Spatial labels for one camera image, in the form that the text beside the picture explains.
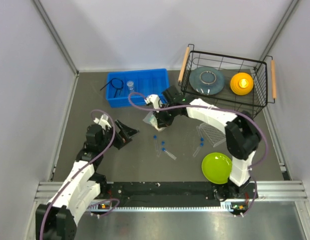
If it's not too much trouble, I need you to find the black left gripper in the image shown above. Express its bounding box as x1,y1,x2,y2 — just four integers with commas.
99,119,140,151

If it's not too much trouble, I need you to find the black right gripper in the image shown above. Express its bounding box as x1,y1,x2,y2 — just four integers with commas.
153,103,178,129

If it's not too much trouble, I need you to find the clear plastic bag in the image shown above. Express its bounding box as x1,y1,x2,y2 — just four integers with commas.
143,112,165,132

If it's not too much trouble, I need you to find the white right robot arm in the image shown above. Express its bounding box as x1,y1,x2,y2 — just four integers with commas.
145,86,265,198

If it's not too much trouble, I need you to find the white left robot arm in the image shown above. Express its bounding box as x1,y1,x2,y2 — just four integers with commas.
35,115,138,240

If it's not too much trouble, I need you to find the blue plastic bin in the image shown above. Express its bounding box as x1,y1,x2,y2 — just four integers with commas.
105,68,170,108

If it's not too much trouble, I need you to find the clear test tube rack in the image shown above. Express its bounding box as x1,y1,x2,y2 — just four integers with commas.
196,123,226,147

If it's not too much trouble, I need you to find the blue-grey ceramic plate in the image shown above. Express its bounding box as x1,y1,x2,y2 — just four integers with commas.
189,66,225,95

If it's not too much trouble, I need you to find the lime green plate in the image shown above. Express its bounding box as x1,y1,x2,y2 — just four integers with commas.
201,152,232,185

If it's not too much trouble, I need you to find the orange collapsible funnel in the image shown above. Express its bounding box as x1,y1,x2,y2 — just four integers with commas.
230,72,254,96

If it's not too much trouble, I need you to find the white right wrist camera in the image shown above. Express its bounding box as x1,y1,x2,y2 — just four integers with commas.
145,94,162,109

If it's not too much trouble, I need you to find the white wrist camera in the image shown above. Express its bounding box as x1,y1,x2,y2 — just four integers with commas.
93,114,112,130
145,94,162,109

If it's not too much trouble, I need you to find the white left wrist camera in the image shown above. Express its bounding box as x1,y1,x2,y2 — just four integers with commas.
93,114,112,130

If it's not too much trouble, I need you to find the black ring stand clamp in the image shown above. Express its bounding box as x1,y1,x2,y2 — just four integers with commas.
100,77,124,98

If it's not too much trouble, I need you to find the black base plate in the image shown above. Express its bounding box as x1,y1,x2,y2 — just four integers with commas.
104,181,233,208

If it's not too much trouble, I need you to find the black wire basket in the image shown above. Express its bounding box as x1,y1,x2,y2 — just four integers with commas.
178,44,275,118

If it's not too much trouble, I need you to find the grey slotted cable duct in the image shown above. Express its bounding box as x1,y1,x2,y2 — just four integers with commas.
88,195,247,214

